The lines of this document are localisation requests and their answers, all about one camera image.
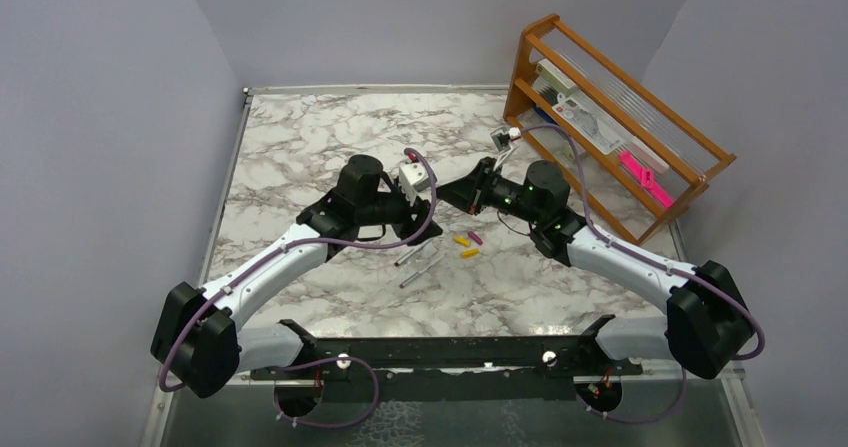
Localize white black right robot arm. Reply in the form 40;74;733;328
437;157;756;379

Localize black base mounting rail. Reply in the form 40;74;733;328
250;334;643;403

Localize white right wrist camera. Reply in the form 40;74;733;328
490;127;521;171

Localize purple pen cap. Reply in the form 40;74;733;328
467;231;483;245

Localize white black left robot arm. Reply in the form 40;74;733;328
150;148;441;398

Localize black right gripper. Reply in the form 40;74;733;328
432;157;543;225

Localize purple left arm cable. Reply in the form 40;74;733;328
157;147;440;430

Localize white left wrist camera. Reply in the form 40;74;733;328
397;162;432;207

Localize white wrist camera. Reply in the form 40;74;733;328
397;162;432;207
490;127;521;171

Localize white green box on shelf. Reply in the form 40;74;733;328
535;58;580;97

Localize pink tool on shelf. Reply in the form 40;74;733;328
618;151;674;210

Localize yellow pen cap upper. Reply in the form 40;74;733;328
453;236;471;247

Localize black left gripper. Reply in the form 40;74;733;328
357;180;443;245

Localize silver pen middle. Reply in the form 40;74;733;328
393;240;431;267

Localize wooden shelf rack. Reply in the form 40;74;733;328
504;14;736;244

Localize white device on shelf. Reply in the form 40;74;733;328
554;92;625;155

